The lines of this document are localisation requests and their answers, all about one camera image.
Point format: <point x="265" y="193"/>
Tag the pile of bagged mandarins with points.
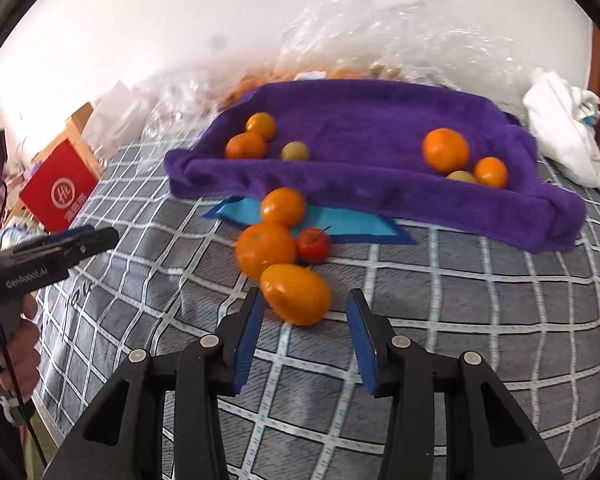
<point x="250" y="85"/>

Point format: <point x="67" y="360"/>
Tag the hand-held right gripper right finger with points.
<point x="362" y="340"/>

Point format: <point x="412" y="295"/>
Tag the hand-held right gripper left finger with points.
<point x="247" y="345"/>

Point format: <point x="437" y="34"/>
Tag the white plastic bag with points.
<point x="110" y="110"/>

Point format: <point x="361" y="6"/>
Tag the wooden chair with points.
<point x="82" y="127"/>

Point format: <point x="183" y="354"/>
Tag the small clear plastic bag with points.
<point x="180" y="105"/>

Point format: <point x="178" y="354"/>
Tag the grey checked blanket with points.
<point x="330" y="370"/>

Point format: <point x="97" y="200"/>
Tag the small yellow-green fruit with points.
<point x="295" y="151"/>
<point x="461" y="177"/>

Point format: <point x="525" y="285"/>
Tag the red paper bag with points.
<point x="60" y="192"/>

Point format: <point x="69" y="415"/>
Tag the purple towel-covered tray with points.
<point x="370" y="135"/>

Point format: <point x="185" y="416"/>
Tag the oval orange fruit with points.
<point x="296" y="294"/>

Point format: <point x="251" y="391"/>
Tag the white crumpled cloth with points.
<point x="565" y="125"/>

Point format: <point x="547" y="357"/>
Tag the person's left hand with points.
<point x="25" y="355"/>

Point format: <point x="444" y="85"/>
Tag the large orange mandarin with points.
<point x="265" y="250"/>

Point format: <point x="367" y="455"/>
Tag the blue and white box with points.
<point x="588" y="121"/>

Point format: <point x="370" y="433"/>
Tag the large mandarin with stem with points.
<point x="445" y="150"/>

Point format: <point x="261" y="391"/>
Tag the small red fruit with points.
<point x="313" y="245"/>

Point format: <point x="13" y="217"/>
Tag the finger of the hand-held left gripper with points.
<point x="90" y="245"/>
<point x="72" y="232"/>

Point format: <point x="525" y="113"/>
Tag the large clear plastic bag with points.
<point x="380" y="35"/>

